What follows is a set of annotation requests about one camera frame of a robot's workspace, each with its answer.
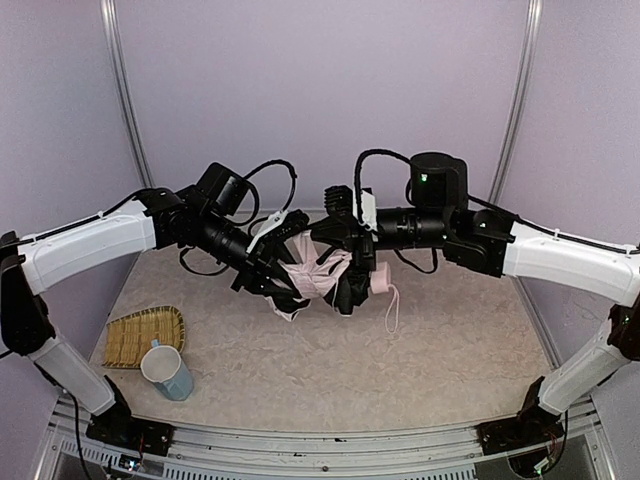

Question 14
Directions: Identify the pink black folding umbrella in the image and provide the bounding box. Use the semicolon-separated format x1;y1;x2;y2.
266;232;400;334

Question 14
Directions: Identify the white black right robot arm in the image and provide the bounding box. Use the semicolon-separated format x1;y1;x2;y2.
311;149;639;422

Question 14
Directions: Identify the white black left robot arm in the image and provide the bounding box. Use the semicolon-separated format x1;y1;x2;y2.
1;162;309;417

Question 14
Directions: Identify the light blue cup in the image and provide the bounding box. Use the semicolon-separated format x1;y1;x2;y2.
140;339;194;401

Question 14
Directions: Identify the woven bamboo tray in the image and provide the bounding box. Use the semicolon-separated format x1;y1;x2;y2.
102;306;186;369

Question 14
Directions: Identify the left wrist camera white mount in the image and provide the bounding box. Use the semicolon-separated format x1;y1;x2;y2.
246;210;291;253

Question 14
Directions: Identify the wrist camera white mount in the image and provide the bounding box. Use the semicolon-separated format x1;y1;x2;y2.
324;185;375;230
246;210;291;253

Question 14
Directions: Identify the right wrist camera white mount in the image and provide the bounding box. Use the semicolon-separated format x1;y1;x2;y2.
324;185;375;230

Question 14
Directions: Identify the left black camera cable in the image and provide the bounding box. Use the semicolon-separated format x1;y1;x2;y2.
242;158;300;216

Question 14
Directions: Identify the black camera cable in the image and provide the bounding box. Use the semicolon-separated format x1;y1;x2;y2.
242;158;300;216
353;148;414;194

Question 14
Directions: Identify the right black camera cable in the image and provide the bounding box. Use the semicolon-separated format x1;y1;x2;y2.
353;148;414;194

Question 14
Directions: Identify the aluminium front rail frame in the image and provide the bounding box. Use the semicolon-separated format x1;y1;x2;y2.
34;394;616;480

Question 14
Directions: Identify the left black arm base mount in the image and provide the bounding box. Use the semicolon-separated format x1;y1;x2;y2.
86;376;175;457

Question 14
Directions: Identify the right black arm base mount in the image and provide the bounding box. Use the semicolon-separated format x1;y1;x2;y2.
476;377;565;455

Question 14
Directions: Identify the right aluminium corner post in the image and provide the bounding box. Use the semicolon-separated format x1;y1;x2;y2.
489;0;543;203

